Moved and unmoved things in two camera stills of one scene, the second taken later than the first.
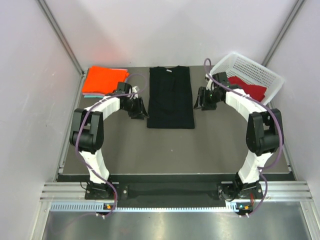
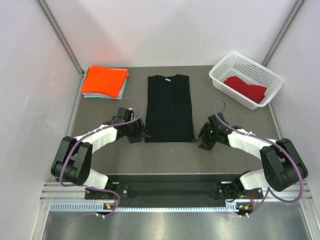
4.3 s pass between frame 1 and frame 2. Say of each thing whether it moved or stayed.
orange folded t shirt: stayed
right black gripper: moved
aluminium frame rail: stayed
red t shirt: stayed
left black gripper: moved
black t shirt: moved
